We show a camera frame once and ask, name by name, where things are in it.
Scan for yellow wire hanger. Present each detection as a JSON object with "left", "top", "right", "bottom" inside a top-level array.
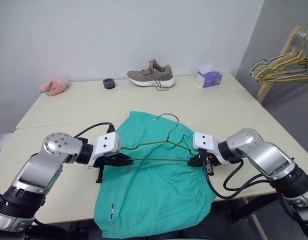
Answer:
[{"left": 257, "top": 48, "right": 308, "bottom": 83}]

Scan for taupe knit sneaker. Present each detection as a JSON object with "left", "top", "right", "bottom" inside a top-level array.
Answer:
[{"left": 126, "top": 58, "right": 175, "bottom": 92}]

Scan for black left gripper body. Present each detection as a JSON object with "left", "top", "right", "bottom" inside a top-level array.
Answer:
[{"left": 93, "top": 154, "right": 115, "bottom": 184}]

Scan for black tape roll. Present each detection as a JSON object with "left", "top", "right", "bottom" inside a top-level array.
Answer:
[{"left": 102, "top": 77, "right": 116, "bottom": 90}]

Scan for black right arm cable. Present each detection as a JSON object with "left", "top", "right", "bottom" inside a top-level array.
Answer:
[{"left": 205, "top": 158, "right": 278, "bottom": 200}]

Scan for pink fluffy slipper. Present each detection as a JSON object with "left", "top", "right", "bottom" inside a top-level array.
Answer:
[{"left": 38, "top": 76, "right": 70, "bottom": 98}]

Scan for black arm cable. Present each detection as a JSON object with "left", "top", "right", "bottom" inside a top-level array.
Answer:
[
  {"left": 205, "top": 158, "right": 278, "bottom": 200},
  {"left": 73, "top": 122, "right": 116, "bottom": 140}
]

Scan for purple tissue box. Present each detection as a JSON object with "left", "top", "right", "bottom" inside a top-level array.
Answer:
[{"left": 195, "top": 63, "right": 224, "bottom": 89}]

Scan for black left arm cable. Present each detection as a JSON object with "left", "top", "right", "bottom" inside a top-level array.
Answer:
[{"left": 73, "top": 122, "right": 116, "bottom": 140}]

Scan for silver wire hanger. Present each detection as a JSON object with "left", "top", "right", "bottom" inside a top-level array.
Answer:
[{"left": 292, "top": 29, "right": 308, "bottom": 73}]

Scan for green shorts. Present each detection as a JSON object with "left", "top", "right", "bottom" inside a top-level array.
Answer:
[{"left": 93, "top": 110, "right": 217, "bottom": 239}]

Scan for black table frame bar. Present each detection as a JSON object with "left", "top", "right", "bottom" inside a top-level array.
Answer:
[{"left": 227, "top": 192, "right": 279, "bottom": 224}]

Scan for white wire hanger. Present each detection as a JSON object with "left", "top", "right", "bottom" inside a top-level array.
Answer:
[{"left": 249, "top": 52, "right": 308, "bottom": 77}]

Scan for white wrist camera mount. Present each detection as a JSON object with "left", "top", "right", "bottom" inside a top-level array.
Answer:
[
  {"left": 85, "top": 131, "right": 122, "bottom": 169},
  {"left": 192, "top": 131, "right": 230, "bottom": 166}
]

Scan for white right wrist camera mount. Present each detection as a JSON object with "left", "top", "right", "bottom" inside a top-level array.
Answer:
[{"left": 192, "top": 131, "right": 230, "bottom": 166}]

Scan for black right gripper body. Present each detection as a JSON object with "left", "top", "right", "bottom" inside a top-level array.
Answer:
[{"left": 198, "top": 148, "right": 216, "bottom": 176}]

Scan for wooden table leg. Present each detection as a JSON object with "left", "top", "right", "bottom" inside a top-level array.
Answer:
[{"left": 241, "top": 196, "right": 267, "bottom": 240}]

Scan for wooden clothes rack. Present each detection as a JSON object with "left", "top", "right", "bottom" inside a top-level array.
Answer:
[{"left": 255, "top": 24, "right": 308, "bottom": 104}]

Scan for green wire hanger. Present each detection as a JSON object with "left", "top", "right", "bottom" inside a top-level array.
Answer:
[{"left": 120, "top": 113, "right": 202, "bottom": 163}]

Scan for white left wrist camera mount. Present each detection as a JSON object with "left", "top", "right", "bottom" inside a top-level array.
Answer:
[{"left": 85, "top": 131, "right": 122, "bottom": 169}]

